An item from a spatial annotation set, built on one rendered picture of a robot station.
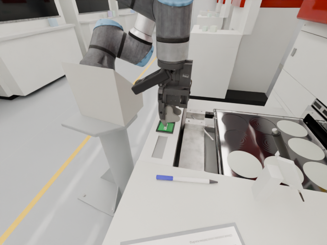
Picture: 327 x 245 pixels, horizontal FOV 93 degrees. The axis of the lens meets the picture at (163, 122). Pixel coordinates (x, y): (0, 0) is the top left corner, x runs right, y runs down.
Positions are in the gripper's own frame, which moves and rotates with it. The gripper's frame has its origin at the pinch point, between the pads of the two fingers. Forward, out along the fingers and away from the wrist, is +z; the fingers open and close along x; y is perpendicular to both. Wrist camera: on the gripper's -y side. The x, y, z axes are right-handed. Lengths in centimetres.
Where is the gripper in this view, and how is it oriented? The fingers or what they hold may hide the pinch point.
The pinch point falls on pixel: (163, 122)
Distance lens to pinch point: 50.6
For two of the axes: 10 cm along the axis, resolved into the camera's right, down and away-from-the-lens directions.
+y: 9.8, 1.3, -1.6
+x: 2.0, -6.1, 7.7
